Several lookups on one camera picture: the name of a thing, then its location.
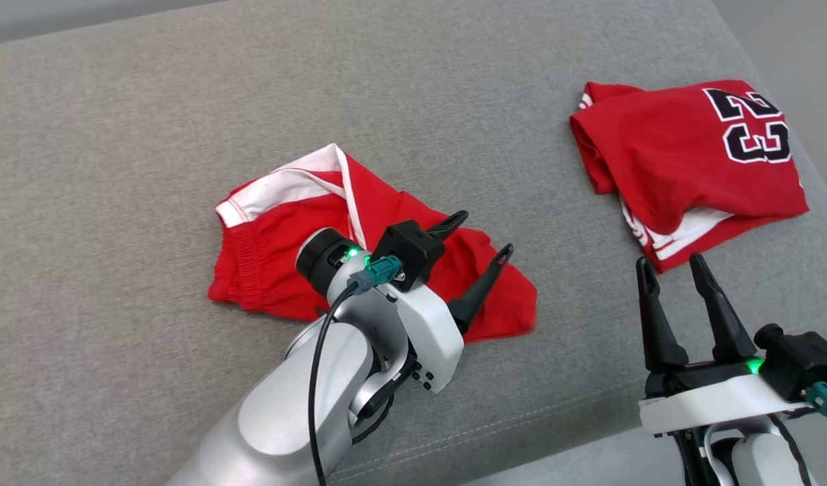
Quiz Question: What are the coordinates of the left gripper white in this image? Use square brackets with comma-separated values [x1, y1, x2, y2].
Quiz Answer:
[376, 210, 515, 394]

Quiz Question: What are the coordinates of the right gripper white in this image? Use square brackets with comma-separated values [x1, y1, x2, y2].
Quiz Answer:
[635, 252, 813, 436]

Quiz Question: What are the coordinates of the red white number jersey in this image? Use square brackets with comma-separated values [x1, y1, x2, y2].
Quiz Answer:
[570, 79, 810, 274]

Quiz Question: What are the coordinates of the red shorts white stripe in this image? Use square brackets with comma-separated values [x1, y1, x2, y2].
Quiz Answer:
[207, 143, 539, 344]

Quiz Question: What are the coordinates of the grey fabric sofa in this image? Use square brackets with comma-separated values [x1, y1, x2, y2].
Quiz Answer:
[0, 0, 827, 486]

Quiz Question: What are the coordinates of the teal left camera connector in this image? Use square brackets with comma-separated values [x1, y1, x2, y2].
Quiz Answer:
[348, 255, 404, 292]

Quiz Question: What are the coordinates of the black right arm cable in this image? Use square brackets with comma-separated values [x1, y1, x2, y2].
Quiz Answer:
[768, 412, 813, 486]

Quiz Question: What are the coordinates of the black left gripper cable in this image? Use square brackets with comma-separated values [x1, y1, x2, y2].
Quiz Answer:
[351, 395, 395, 444]

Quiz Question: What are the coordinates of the black left camera cable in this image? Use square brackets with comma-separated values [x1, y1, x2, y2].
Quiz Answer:
[308, 280, 360, 486]

